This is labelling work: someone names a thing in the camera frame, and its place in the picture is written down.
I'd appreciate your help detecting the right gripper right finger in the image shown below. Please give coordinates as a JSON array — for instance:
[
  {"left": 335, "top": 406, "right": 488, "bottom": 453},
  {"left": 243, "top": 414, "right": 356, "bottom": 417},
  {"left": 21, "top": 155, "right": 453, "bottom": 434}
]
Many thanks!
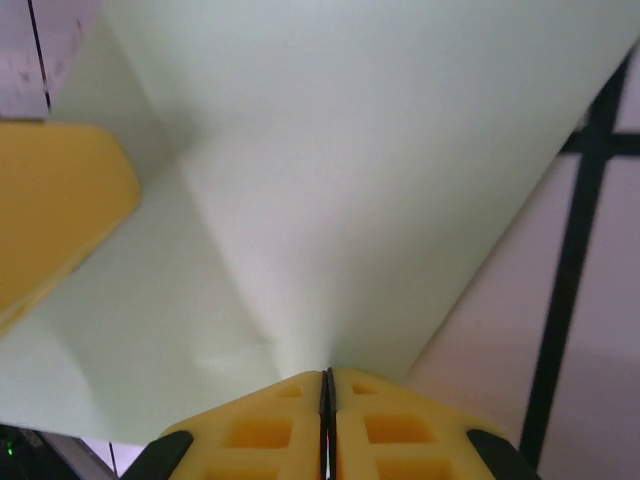
[{"left": 325, "top": 368, "right": 541, "bottom": 480}]

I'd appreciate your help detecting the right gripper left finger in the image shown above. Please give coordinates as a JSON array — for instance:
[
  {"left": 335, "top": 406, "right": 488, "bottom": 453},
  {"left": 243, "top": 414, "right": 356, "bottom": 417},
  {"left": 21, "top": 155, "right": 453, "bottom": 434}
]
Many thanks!
[{"left": 132, "top": 369, "right": 326, "bottom": 480}]

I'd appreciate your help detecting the light green paper sheet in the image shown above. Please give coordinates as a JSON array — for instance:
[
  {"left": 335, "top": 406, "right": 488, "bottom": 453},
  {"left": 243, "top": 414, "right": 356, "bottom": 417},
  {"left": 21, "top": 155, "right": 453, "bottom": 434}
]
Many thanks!
[{"left": 0, "top": 0, "right": 640, "bottom": 444}]

